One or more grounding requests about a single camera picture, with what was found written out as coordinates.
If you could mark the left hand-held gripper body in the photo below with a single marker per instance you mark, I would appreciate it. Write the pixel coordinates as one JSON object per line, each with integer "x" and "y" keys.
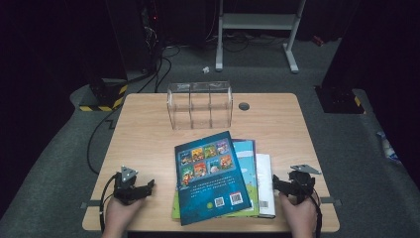
{"x": 125, "y": 190}

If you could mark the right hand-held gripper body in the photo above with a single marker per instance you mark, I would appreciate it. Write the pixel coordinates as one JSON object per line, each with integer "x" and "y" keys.
{"x": 302, "y": 185}

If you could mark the white book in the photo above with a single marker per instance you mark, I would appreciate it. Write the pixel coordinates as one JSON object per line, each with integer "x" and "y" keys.
{"x": 265, "y": 185}

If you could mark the green and blue picture book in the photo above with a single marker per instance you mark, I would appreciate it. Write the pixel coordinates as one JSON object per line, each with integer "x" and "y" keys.
{"x": 248, "y": 158}

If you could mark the purple magazine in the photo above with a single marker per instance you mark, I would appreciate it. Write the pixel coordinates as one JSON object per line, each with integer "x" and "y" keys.
{"x": 254, "y": 142}

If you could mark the dark blue picture book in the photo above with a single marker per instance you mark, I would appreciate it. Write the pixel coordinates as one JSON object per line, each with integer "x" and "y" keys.
{"x": 211, "y": 185}

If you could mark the clear acrylic book rack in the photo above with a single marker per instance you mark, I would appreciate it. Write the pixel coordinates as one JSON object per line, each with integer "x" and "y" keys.
{"x": 199, "y": 105}

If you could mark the person's left hand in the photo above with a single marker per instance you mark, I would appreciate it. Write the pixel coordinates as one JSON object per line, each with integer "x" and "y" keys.
{"x": 119, "y": 216}

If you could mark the person's right hand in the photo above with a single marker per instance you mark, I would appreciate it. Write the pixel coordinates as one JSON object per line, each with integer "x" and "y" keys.
{"x": 302, "y": 219}

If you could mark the grey tape strip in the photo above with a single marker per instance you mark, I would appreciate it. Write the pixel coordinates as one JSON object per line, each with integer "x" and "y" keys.
{"x": 330, "y": 201}
{"x": 91, "y": 204}

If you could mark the grey round table grommet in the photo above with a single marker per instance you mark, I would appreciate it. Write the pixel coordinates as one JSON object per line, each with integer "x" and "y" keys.
{"x": 244, "y": 106}

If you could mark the blue and white packet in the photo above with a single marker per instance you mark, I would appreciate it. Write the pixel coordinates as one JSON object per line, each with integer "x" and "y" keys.
{"x": 389, "y": 148}

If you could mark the white paper scrap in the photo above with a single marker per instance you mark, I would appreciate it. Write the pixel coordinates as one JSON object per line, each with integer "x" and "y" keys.
{"x": 205, "y": 69}

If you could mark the small red object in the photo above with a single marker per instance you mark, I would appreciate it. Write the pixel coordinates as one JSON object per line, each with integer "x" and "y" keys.
{"x": 317, "y": 40}

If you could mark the black computer tower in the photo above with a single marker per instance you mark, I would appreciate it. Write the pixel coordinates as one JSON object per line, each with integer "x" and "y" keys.
{"x": 135, "y": 33}

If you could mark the grey metal stand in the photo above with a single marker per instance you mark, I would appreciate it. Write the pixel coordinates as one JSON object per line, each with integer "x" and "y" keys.
{"x": 257, "y": 21}

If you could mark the black post with striped base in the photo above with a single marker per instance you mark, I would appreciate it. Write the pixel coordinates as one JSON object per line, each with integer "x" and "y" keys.
{"x": 340, "y": 100}
{"x": 105, "y": 95}

